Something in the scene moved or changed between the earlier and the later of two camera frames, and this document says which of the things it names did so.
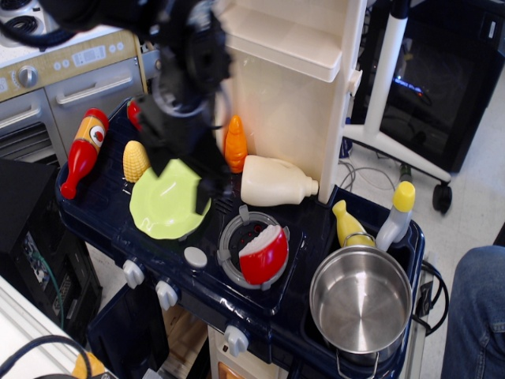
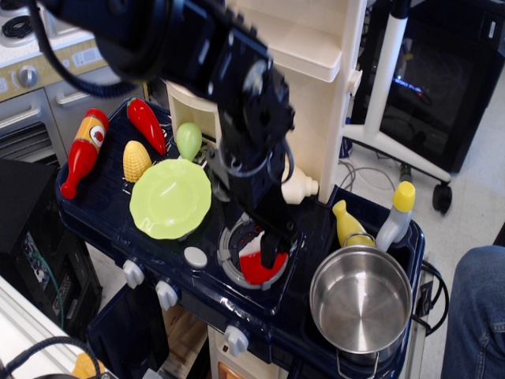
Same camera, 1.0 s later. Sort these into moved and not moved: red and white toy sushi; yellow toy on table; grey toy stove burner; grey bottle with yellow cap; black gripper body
Moved: black gripper body
Not moved: yellow toy on table; red and white toy sushi; grey toy stove burner; grey bottle with yellow cap
